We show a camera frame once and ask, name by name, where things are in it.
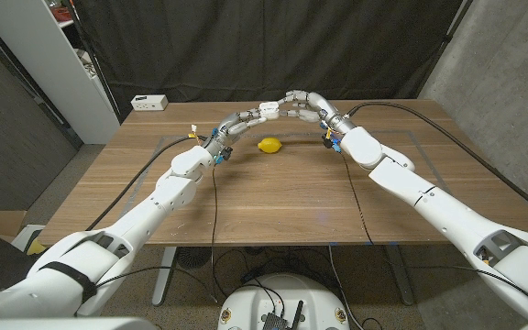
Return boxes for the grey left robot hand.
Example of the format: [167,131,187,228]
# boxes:
[203,106,269,166]

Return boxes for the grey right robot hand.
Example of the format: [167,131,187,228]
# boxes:
[276,89,357,154]

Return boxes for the white AirPods case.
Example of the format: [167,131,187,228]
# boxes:
[258,101,281,121]

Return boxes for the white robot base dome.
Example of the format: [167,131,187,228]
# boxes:
[216,273,351,330]

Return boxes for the yellow lemon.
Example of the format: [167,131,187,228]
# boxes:
[257,136,283,155]

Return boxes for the grey tape rectangle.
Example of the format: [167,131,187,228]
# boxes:
[121,130,483,242]

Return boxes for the black curtain backdrop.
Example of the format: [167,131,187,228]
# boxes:
[69,0,474,123]

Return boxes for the white power strip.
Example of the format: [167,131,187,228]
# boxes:
[130,94,170,113]

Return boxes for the black round floor fan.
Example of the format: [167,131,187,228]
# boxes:
[175,246,214,270]

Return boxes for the cluttered shelf items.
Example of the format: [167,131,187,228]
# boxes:
[76,48,100,79]

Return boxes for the white table leg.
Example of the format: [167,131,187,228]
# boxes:
[151,246,179,307]

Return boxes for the grey table leg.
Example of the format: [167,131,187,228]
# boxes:
[385,244,415,307]

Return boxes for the black electronics board with antenna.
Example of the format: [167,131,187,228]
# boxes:
[260,300,305,330]

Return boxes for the red item on shelf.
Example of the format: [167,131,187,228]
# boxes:
[49,3,75,23]

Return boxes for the white shelf cabinet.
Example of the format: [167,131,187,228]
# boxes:
[0,0,122,146]

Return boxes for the white object with yellow part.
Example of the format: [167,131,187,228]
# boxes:
[9,224,48,257]

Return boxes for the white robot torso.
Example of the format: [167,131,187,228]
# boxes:
[0,316,158,330]

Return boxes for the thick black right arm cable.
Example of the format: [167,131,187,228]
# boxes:
[345,101,528,228]

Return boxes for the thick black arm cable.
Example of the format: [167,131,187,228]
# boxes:
[83,135,209,232]
[345,101,528,228]

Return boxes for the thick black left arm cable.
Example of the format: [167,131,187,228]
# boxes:
[83,135,209,232]

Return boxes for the thin black left wrist cable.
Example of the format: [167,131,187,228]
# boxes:
[94,163,220,304]

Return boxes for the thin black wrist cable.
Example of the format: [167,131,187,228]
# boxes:
[339,151,528,299]
[94,163,220,304]

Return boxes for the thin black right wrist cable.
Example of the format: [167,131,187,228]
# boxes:
[339,151,528,299]

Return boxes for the black floor cable bundle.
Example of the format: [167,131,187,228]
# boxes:
[212,246,338,299]

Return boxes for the grey floor cable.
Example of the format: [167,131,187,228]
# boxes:
[326,242,366,330]

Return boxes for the black wall rail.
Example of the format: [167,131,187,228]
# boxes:
[0,11,85,150]

